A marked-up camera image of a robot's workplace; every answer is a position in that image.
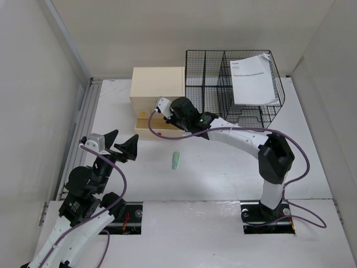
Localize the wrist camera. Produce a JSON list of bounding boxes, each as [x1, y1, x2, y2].
[[79, 133, 105, 154], [156, 96, 173, 119]]

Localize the white instruction booklet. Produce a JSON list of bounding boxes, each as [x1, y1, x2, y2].
[[230, 53, 278, 106]]

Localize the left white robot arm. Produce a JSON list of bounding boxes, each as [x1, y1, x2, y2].
[[24, 130, 139, 267]]

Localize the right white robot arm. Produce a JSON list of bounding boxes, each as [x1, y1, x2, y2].
[[157, 97, 295, 220]]

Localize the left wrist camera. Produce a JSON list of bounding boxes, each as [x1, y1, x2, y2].
[[79, 133, 105, 154]]

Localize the beige wooden drawer cabinet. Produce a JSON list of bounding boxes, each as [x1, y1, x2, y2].
[[129, 66, 186, 119]]

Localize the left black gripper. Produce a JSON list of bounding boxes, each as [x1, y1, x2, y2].
[[93, 129, 138, 193]]

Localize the black wire mesh organizer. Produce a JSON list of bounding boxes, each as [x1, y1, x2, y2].
[[185, 50, 285, 128]]

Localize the aluminium rail left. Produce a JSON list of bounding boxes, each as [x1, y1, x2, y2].
[[53, 78, 103, 201]]

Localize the green highlighter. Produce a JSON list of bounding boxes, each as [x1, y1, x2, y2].
[[171, 151, 180, 170]]

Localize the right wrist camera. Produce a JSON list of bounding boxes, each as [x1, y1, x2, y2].
[[156, 96, 173, 119]]

